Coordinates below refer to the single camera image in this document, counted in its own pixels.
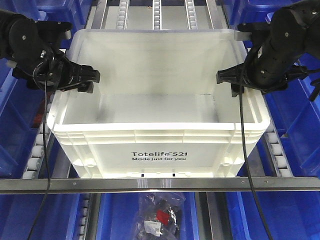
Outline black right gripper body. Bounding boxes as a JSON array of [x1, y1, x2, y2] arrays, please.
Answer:
[[243, 44, 288, 94]]

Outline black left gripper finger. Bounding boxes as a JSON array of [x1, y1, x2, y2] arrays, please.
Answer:
[[68, 62, 101, 84], [73, 82, 94, 93]]

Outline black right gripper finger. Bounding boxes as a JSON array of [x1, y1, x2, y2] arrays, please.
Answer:
[[231, 84, 245, 98], [216, 63, 246, 85]]

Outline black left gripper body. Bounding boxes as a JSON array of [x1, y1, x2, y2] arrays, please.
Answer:
[[26, 49, 75, 92]]

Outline white plastic Totelife bin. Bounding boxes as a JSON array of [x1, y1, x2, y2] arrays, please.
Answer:
[[47, 29, 271, 179]]

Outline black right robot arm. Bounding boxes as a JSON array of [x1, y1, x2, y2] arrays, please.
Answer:
[[216, 0, 320, 97]]

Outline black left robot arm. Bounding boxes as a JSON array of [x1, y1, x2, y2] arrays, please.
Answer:
[[0, 9, 100, 94]]

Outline blue bin right side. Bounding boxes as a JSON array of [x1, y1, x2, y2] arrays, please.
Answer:
[[264, 73, 320, 177]]

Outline blue bin lower middle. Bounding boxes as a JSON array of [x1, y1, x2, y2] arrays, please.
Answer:
[[96, 192, 200, 240]]

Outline blue bin lower left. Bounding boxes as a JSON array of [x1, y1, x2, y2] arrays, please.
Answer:
[[0, 193, 86, 240]]

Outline blue bin lower right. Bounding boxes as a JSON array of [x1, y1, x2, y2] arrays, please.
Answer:
[[226, 191, 320, 240]]

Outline bagged black parts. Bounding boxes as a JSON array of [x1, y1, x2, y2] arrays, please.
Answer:
[[132, 192, 186, 240]]

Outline black right cable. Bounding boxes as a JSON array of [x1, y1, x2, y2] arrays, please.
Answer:
[[236, 47, 275, 240]]

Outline black cable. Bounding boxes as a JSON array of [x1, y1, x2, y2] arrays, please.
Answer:
[[236, 47, 275, 240], [26, 49, 63, 240]]

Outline black left cable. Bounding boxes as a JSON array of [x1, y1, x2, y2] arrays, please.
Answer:
[[26, 49, 63, 240]]

